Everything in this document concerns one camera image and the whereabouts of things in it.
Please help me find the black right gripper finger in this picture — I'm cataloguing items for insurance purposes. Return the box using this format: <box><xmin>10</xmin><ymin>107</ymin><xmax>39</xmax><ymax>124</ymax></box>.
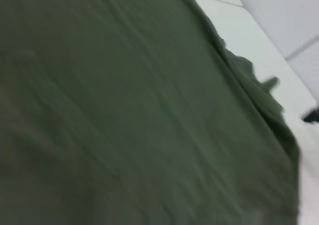
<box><xmin>303</xmin><ymin>107</ymin><xmax>319</xmax><ymax>123</ymax></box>

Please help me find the dark green t-shirt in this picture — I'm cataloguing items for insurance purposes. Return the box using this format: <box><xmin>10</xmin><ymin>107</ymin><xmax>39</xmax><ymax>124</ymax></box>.
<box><xmin>0</xmin><ymin>0</ymin><xmax>302</xmax><ymax>225</ymax></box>

